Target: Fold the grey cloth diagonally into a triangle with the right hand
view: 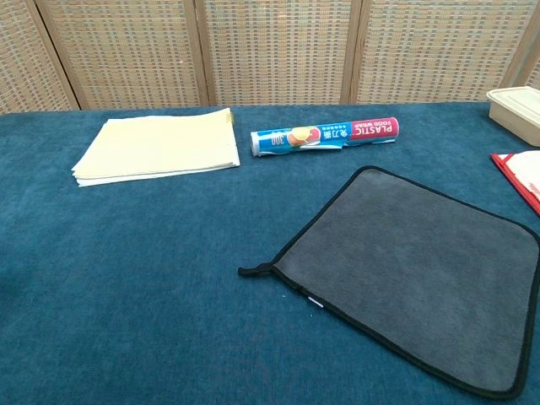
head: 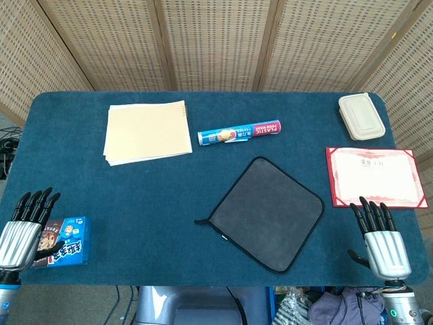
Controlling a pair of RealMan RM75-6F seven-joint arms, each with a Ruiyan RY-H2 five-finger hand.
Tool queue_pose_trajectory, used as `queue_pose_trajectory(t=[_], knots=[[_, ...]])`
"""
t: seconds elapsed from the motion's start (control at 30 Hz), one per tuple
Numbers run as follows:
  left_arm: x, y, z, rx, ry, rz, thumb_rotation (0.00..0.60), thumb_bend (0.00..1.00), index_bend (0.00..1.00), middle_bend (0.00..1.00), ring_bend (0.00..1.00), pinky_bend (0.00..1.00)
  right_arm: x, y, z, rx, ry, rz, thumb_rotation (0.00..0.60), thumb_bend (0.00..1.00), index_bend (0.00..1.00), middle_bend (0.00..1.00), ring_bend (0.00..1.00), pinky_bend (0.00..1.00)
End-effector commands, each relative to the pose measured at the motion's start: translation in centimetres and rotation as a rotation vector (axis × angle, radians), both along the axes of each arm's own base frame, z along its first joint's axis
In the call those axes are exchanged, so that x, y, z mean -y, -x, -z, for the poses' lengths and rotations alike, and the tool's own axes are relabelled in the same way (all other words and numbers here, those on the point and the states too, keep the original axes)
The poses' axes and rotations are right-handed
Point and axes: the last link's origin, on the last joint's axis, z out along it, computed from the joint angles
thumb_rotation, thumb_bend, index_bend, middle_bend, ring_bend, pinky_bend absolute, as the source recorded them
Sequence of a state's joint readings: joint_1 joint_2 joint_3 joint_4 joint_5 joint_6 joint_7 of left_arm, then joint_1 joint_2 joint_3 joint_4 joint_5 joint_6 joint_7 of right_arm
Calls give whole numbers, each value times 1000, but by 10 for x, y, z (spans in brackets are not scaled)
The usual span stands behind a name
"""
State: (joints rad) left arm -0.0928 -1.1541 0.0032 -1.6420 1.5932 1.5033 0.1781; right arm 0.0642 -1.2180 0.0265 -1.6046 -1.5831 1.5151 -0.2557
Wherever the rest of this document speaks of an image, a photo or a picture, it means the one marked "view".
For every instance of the grey and green cloth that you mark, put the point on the grey and green cloth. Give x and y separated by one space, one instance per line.
405 261

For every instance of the plastic wrap roll box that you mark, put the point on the plastic wrap roll box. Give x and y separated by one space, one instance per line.
325 136

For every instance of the cream spiral-bound notebook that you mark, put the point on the cream spiral-bound notebook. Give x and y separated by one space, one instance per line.
160 145

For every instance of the blue table cloth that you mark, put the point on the blue table cloth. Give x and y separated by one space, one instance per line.
147 274

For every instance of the woven wooden folding screen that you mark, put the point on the woven wooden folding screen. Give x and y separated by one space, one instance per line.
270 50

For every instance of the red folder with white paper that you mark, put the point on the red folder with white paper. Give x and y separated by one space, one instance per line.
525 175

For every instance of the beige plastic lidded container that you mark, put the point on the beige plastic lidded container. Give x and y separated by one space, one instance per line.
516 111

